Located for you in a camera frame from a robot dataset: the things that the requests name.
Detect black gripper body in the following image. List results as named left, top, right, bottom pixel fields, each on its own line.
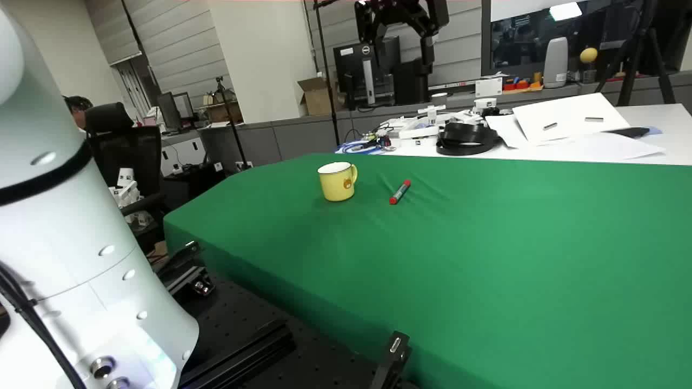
left=355, top=0, right=450, bottom=42

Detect red marker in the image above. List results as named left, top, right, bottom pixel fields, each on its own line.
left=389, top=179, right=412, bottom=204

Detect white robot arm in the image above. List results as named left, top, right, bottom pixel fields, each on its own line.
left=0, top=8, right=296, bottom=389

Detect yellow mug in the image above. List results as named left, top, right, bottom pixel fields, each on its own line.
left=319, top=162, right=360, bottom=202

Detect black computer tower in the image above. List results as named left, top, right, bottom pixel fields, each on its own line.
left=334, top=42, right=376, bottom=110

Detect white electronics clutter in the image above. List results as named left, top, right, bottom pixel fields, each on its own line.
left=341, top=106, right=503, bottom=155

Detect cardboard box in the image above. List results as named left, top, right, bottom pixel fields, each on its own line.
left=298, top=78, right=332, bottom=116

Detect white speaker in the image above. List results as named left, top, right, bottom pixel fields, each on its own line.
left=543, top=37, right=569, bottom=88

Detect yellow ball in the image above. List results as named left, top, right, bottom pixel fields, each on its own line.
left=581, top=48, right=599, bottom=65

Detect white paper sheets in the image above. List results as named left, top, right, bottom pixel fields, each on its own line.
left=486, top=92, right=665, bottom=162

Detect black tripod stand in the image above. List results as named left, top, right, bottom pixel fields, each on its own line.
left=215, top=75, right=252, bottom=171

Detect green table cloth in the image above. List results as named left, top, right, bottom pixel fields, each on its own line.
left=165, top=155, right=692, bottom=389

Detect black office chair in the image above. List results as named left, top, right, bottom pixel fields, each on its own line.
left=86, top=102, right=165, bottom=211

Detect seated person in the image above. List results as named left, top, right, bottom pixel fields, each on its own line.
left=65, top=95, right=94, bottom=130

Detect black coiled cable bundle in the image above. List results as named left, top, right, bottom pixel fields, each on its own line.
left=436, top=116, right=503, bottom=157

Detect black camera clamp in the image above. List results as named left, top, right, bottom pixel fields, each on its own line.
left=370, top=331, right=412, bottom=389

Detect black mounting rail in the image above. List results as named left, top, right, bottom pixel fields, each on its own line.
left=177, top=319, right=296, bottom=389

